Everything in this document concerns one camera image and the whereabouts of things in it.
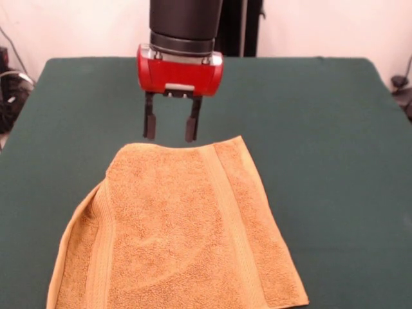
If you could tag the yellow-orange terry towel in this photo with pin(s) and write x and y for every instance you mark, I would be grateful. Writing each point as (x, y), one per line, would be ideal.
(177, 225)

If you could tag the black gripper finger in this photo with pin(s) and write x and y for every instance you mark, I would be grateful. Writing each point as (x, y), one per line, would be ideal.
(192, 122)
(149, 119)

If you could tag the dark green tablecloth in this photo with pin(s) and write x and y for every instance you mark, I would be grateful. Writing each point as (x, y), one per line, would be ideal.
(322, 128)

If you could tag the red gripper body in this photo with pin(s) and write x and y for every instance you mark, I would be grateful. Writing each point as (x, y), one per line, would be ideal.
(180, 75)

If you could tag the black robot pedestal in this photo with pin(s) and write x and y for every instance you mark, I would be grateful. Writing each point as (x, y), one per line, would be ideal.
(244, 29)

